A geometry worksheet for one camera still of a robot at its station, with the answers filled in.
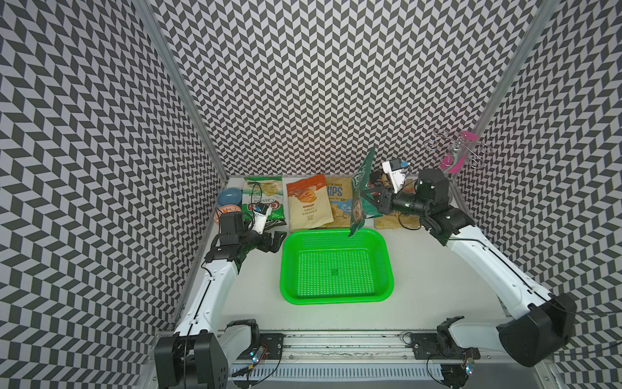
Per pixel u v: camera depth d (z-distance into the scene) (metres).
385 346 0.75
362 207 0.69
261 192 1.08
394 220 1.02
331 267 0.89
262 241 0.72
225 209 1.02
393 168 0.62
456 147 0.89
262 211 0.71
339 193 1.08
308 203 1.05
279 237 0.73
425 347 0.72
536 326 0.38
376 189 0.64
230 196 1.07
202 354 0.38
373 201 0.68
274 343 0.72
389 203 0.61
